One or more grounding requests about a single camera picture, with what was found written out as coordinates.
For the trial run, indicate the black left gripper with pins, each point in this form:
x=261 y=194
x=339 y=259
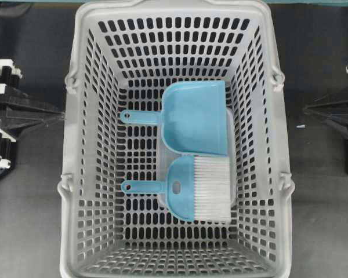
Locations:
x=13 y=124

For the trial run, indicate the blue hand brush white bristles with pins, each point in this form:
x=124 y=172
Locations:
x=197 y=188

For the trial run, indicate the grey plastic shopping basket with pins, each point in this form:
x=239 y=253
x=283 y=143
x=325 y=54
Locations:
x=124 y=55

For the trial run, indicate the blue plastic dustpan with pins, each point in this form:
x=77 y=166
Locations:
x=193 y=118

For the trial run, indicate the clear plastic box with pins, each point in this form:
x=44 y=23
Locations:
x=164 y=156

